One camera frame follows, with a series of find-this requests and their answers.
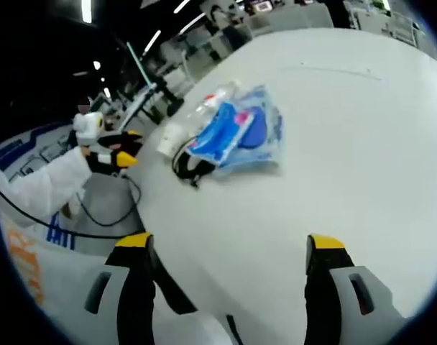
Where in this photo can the black stand base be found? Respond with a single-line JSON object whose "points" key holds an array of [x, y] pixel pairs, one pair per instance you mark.
{"points": [[175, 107]]}

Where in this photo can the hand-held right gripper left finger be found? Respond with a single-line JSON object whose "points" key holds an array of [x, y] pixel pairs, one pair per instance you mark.
{"points": [[134, 287]]}

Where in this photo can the blue and white packet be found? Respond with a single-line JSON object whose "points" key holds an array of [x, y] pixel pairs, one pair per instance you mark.
{"points": [[222, 133]]}

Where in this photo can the white paper cup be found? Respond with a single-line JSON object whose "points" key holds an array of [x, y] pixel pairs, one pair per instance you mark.
{"points": [[170, 140]]}

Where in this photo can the white round table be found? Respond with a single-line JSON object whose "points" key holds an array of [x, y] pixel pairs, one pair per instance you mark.
{"points": [[330, 161]]}

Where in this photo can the clear plastic bag blue contents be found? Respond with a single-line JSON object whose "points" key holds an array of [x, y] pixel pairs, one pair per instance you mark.
{"points": [[267, 151]]}

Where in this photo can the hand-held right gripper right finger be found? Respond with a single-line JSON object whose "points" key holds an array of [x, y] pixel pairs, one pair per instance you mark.
{"points": [[322, 287]]}

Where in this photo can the clear plastic bottle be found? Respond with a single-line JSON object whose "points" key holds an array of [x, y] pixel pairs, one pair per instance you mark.
{"points": [[213, 102]]}

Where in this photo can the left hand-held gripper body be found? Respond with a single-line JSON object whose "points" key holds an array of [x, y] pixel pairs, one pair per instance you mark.
{"points": [[87, 125]]}

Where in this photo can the green pole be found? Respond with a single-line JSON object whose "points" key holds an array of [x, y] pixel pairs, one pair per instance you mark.
{"points": [[137, 63]]}

